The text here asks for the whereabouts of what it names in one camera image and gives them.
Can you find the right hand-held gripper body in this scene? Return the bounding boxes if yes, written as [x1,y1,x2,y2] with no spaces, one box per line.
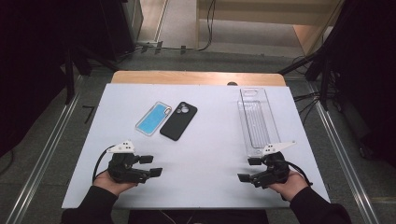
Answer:
[249,141,297,189]

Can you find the metal floor rail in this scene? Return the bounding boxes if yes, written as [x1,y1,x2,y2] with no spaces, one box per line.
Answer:
[306,81,381,224]
[5,74,84,224]

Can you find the clear plastic tray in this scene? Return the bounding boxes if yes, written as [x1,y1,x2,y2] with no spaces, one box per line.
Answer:
[237,87,281,158]

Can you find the person's right hand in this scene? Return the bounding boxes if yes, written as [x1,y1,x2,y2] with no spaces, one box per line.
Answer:
[268,170,309,203]

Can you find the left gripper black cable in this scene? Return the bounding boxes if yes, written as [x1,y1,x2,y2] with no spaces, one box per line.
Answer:
[92,144,117,183]

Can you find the wooden table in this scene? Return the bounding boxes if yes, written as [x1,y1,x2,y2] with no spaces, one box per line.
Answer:
[110,70,287,88]

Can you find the person's left hand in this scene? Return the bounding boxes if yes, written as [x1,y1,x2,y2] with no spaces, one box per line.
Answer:
[92,170,138,197]

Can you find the hanging black cable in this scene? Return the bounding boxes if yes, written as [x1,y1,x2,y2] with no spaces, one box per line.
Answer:
[195,0,218,52]

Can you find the dark cabinet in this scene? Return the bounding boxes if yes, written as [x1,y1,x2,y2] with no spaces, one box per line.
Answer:
[99,0,145,62]

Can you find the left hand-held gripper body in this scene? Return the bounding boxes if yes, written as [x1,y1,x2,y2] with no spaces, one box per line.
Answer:
[106,140,151,184]

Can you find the black tripod stand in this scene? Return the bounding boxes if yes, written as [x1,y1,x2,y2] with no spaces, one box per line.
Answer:
[62,43,120,105]
[277,46,342,111]

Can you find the iridescent phone case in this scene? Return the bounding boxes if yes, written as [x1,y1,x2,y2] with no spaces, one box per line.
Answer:
[134,101,173,137]

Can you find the black floor cables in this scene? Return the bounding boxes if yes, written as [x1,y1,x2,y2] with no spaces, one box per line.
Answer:
[293,90,323,126]

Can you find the wooden shelf unit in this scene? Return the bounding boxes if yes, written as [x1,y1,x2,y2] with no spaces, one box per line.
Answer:
[195,0,345,58]

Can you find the black phone case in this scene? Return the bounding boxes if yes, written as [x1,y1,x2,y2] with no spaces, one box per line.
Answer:
[159,101,199,142]

